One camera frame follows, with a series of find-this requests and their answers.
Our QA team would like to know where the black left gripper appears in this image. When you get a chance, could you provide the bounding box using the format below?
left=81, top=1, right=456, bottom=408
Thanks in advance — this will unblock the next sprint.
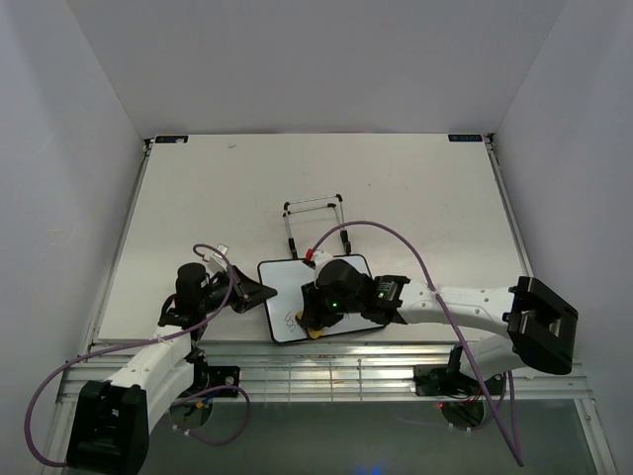
left=199, top=264, right=278, bottom=314

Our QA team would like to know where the small black-framed whiteboard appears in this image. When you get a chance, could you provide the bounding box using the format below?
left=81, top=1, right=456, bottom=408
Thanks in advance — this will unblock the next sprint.
left=257, top=259, right=384, bottom=344

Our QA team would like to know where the yellow bone-shaped eraser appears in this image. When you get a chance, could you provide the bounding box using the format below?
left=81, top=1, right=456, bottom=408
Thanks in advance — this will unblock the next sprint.
left=295, top=312, right=324, bottom=340

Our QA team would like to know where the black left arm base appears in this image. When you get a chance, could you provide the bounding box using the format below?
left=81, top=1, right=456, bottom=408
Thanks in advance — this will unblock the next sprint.
left=194, top=349, right=241, bottom=398

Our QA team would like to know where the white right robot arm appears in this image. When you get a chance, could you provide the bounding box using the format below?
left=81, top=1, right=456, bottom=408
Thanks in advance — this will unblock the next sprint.
left=296, top=255, right=579, bottom=393

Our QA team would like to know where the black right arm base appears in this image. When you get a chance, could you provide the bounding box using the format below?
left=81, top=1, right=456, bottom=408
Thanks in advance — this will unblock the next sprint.
left=412, top=345, right=478, bottom=398

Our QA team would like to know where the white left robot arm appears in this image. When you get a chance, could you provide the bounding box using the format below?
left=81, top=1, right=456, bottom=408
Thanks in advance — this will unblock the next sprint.
left=66, top=263, right=277, bottom=474

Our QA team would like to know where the blue label top left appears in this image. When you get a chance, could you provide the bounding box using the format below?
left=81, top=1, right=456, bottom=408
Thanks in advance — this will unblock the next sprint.
left=154, top=136, right=189, bottom=144

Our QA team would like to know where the blue label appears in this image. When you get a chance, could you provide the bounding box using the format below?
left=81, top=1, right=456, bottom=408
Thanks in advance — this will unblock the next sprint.
left=447, top=134, right=484, bottom=143
left=154, top=136, right=189, bottom=144

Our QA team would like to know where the blue label top right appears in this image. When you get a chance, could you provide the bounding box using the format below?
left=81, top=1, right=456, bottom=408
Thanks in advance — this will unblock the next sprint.
left=447, top=134, right=484, bottom=143

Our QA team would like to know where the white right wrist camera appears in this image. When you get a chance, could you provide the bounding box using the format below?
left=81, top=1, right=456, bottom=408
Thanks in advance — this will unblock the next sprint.
left=303, top=248, right=334, bottom=271

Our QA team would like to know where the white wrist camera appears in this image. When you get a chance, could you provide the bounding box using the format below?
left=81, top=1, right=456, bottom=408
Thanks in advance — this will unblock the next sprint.
left=203, top=243, right=228, bottom=274
left=303, top=248, right=334, bottom=271

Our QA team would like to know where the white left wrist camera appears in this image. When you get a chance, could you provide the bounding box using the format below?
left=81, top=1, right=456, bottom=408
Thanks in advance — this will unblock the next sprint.
left=203, top=243, right=228, bottom=274

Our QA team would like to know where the black wire whiteboard stand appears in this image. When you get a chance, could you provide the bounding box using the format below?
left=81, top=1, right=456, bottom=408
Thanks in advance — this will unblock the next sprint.
left=282, top=193, right=352, bottom=260

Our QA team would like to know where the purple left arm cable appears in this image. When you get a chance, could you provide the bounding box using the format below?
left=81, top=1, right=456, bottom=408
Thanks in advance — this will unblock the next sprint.
left=24, top=241, right=252, bottom=467

